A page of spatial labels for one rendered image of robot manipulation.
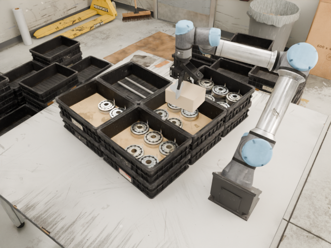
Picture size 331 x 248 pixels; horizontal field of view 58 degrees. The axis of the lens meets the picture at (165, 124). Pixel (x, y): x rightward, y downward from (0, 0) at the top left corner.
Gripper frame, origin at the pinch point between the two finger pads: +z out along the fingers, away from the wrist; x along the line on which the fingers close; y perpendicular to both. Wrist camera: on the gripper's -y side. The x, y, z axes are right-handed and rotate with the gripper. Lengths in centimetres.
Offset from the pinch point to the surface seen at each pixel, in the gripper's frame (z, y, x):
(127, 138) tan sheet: 26.5, 22.7, 21.4
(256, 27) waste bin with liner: 59, 42, -227
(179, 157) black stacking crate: 24.8, -9.1, 18.7
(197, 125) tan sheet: 26.7, -3.3, -9.2
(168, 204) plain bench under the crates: 40, -14, 36
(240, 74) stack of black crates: 72, 23, -144
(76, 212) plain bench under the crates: 39, 19, 65
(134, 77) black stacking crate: 27, 58, -28
